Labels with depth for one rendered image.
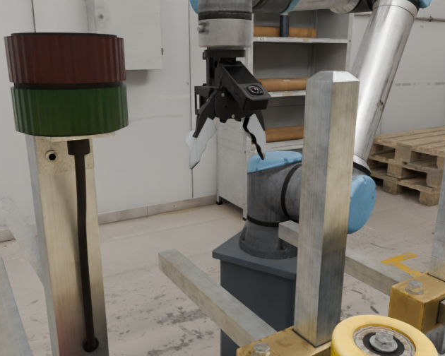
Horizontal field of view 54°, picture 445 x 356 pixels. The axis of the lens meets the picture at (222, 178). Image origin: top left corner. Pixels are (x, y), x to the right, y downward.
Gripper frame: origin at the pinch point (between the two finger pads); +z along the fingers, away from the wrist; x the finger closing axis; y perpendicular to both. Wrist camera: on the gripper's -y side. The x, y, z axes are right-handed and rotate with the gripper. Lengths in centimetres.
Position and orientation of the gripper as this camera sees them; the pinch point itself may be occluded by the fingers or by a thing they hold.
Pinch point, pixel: (230, 166)
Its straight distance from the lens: 77.6
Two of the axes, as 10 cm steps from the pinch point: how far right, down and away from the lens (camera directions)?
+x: -8.8, 1.3, -4.6
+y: -4.8, -2.4, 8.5
